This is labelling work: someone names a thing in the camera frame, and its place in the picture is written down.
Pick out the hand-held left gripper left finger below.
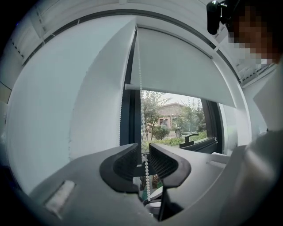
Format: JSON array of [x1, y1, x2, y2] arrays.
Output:
[[28, 143, 156, 226]]

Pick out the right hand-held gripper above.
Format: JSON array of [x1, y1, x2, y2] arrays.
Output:
[[218, 63, 283, 226]]

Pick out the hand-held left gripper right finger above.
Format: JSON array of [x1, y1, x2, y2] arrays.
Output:
[[149, 143, 232, 226]]

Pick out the white bead pull chain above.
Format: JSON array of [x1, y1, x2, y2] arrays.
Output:
[[136, 37, 152, 202]]

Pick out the white roller blind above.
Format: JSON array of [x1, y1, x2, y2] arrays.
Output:
[[125, 24, 237, 109]]

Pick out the brick building outdoors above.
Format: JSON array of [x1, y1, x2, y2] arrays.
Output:
[[157, 102, 203, 130]]

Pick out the green leafy tree outdoors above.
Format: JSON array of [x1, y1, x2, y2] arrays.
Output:
[[141, 90, 168, 142]]

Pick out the person's head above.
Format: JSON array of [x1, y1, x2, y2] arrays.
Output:
[[227, 0, 283, 66]]

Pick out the black window handle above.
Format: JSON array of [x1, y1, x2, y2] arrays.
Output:
[[179, 133, 199, 148]]

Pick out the black window frame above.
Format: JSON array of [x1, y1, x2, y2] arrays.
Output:
[[119, 22, 224, 175]]

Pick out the person's head camera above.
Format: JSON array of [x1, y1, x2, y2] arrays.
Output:
[[206, 0, 236, 36]]

